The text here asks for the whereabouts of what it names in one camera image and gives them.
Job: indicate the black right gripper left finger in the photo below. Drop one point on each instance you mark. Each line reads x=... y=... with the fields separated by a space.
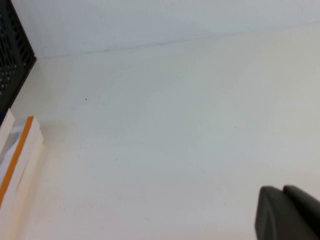
x=272 y=217

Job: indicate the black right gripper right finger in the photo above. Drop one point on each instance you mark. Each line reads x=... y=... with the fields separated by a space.
x=305 y=202

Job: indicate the white book with orange edge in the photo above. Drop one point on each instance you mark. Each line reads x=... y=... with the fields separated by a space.
x=14 y=160

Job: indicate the black plastic book stand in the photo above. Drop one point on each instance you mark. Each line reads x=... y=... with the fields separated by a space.
x=12 y=50

